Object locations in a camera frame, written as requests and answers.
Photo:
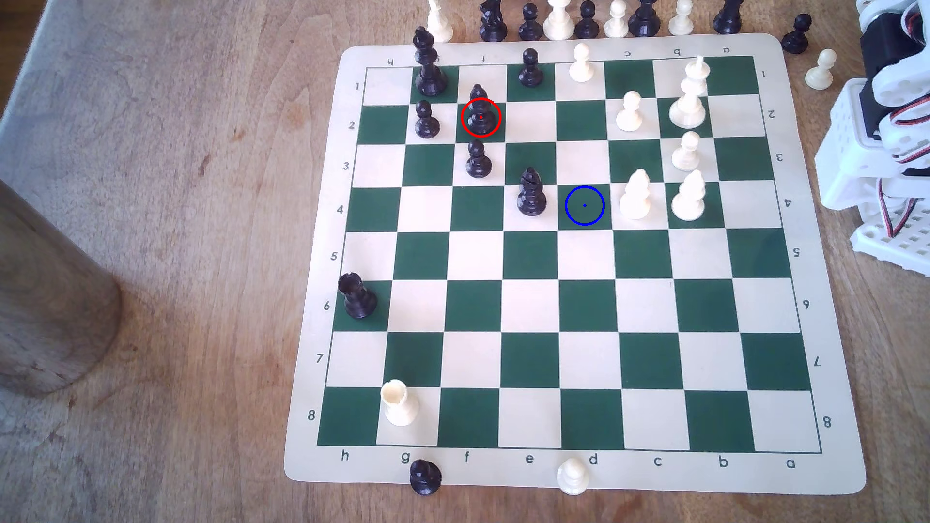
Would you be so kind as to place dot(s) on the black chess bishop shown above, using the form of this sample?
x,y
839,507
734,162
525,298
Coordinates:
x,y
480,116
532,197

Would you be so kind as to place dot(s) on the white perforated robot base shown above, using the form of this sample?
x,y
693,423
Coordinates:
x,y
897,243

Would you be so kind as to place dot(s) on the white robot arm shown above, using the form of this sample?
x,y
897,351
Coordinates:
x,y
846,145

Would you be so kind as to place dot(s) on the black chess pawn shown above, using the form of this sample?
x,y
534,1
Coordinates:
x,y
478,163
425,479
531,71
795,40
427,125
587,26
530,27

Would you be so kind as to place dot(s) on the black chess rook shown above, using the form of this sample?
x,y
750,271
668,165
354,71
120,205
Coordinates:
x,y
359,298

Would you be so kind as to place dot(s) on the green and cream chess mat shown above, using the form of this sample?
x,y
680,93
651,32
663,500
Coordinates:
x,y
530,363

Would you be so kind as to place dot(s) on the white chess rook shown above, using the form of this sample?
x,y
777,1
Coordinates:
x,y
399,407

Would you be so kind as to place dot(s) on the white chess bishop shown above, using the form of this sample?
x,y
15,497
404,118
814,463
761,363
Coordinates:
x,y
689,202
637,200

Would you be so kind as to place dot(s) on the black chess king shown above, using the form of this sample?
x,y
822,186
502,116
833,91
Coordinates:
x,y
430,72

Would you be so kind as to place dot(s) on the white chess pawn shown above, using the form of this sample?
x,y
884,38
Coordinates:
x,y
686,156
681,23
820,74
616,25
581,67
629,116
573,479

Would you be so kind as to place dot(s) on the black chess knight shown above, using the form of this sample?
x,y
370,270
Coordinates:
x,y
493,25

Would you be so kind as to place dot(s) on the large white chess piece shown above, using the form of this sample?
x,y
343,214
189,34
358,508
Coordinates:
x,y
559,23

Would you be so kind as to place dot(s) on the tall white chess king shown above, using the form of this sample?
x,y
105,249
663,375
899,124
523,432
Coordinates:
x,y
688,109

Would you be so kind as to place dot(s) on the large black chess piece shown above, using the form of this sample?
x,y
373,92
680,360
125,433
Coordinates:
x,y
644,22
727,19

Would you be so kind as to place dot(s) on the brown wooden cylinder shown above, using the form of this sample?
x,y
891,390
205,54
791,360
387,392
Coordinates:
x,y
51,305

